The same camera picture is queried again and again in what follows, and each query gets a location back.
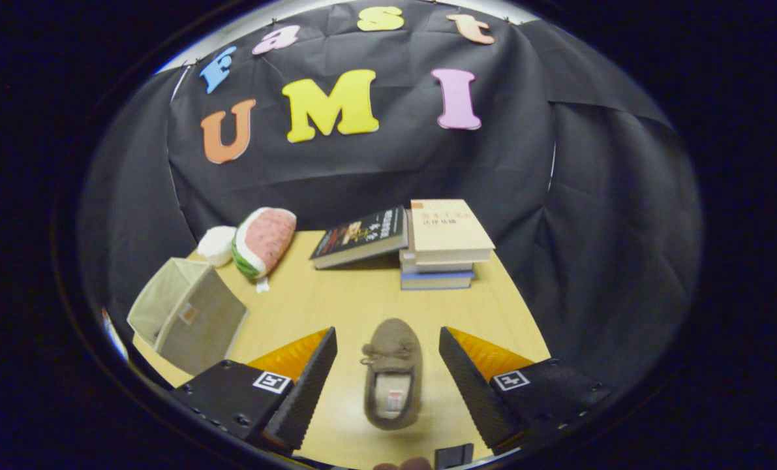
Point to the watermelon slice plush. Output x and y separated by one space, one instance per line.
267 238

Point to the white spine book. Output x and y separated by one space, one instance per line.
437 267

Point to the red and white object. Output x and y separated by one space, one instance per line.
111 333

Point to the blue cover book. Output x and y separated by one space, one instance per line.
437 281

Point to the black table edge clip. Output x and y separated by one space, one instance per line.
453 455

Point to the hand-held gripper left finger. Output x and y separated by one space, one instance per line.
297 398

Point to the black cover book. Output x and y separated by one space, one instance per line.
362 235

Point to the brown fuzzy shoe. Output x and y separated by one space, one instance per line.
391 346

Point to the white plush toy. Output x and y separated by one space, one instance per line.
216 245

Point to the beige cover book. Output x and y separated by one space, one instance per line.
447 228

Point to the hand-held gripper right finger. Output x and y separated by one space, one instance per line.
476 398

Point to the beige fabric storage box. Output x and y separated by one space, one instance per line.
199 326

